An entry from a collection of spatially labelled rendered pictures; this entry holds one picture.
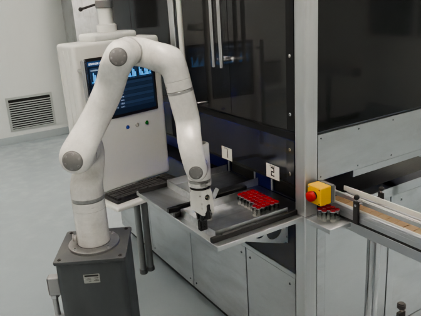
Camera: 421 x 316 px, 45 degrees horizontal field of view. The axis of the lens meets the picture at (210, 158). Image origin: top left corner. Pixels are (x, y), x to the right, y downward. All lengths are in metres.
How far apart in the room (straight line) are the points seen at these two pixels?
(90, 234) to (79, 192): 0.16
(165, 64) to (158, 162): 1.18
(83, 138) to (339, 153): 0.99
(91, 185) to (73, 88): 0.76
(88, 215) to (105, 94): 0.45
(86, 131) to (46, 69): 5.44
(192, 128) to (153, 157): 1.08
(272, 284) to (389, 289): 0.58
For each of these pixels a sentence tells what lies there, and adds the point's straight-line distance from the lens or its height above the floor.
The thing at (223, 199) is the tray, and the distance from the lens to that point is 2.16.
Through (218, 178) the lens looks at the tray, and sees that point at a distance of 2.46.
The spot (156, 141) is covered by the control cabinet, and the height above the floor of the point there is 0.99.
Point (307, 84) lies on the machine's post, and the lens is 1.88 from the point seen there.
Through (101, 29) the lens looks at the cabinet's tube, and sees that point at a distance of 2.60.
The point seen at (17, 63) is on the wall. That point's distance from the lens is 7.09.
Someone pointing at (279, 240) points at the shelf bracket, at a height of 0.75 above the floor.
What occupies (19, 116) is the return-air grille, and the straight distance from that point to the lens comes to 7.17.
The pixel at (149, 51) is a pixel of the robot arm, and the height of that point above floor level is 1.56.
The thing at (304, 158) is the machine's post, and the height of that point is 1.12.
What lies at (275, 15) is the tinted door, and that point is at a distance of 1.97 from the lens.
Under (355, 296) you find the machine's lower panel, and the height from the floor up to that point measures 0.40.
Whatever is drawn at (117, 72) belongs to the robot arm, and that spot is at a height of 1.51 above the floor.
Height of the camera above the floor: 1.73
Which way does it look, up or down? 18 degrees down
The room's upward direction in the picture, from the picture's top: 4 degrees counter-clockwise
